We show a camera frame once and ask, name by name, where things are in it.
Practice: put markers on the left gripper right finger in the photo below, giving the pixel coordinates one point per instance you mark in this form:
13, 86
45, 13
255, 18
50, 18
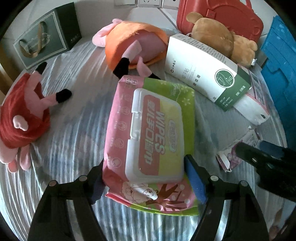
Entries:
245, 218

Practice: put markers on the white wall socket strip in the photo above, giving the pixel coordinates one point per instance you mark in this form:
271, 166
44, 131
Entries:
169, 4

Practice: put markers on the dark green gift bag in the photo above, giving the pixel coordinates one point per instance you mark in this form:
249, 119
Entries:
53, 33

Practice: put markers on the blue storage box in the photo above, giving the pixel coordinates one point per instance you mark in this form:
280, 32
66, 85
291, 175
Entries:
279, 74

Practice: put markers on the pig plush red dress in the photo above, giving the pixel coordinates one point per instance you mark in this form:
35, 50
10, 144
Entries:
25, 116

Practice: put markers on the red toy suitcase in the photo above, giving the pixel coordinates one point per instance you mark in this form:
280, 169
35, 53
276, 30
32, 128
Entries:
236, 16

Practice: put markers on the brown bear plush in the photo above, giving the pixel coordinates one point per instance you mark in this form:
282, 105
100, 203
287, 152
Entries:
215, 35

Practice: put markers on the pink green wipes pack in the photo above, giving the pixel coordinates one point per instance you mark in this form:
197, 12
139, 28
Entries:
150, 130

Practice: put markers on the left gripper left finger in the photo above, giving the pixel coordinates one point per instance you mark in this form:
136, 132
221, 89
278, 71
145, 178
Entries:
51, 220

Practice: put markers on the pink tissue packet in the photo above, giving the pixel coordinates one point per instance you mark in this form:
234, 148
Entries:
228, 158

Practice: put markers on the pig plush orange dress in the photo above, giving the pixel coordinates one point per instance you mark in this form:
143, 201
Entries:
132, 45

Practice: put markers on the pink white tissue pack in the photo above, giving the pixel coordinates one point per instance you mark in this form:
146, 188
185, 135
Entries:
253, 104

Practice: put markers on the white green carton box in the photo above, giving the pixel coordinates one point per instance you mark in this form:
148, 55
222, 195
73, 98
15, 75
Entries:
206, 70

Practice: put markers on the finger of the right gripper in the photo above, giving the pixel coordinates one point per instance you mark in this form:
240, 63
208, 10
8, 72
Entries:
259, 159
270, 148

